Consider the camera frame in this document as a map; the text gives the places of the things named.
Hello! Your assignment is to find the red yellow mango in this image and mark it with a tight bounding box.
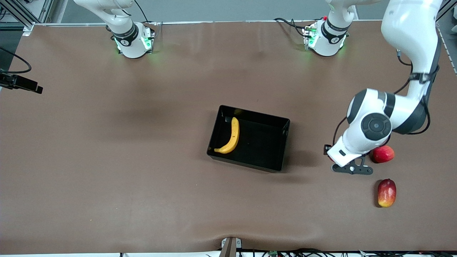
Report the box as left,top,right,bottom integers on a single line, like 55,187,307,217
377,178,397,208

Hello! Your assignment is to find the black left base cable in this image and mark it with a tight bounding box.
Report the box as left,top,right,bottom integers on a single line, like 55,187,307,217
274,17,313,39

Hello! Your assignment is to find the red peach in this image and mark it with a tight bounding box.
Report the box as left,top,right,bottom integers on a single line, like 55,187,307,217
371,145,395,163

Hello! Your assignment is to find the black right base cable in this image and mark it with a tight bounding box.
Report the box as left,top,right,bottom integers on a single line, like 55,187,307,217
134,0,157,25

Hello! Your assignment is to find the brown table mat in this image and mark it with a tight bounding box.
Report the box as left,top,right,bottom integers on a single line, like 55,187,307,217
0,21,457,255

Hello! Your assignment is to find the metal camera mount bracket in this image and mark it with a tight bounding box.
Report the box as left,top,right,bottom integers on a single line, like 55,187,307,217
221,237,242,257

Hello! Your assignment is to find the black plastic box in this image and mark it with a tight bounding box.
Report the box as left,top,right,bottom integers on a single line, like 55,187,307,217
206,105,291,173

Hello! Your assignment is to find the metal table edge rail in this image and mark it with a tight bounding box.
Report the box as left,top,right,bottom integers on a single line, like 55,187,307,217
34,19,384,26

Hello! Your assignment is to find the yellow banana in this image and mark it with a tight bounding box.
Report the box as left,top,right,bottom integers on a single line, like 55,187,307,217
214,117,240,154

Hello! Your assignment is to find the black base cable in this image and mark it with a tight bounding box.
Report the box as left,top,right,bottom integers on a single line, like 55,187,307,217
274,17,313,39
134,0,157,25

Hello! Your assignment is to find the aluminium frame profile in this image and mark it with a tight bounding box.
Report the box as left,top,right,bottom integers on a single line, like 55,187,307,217
436,0,457,75
0,0,54,34

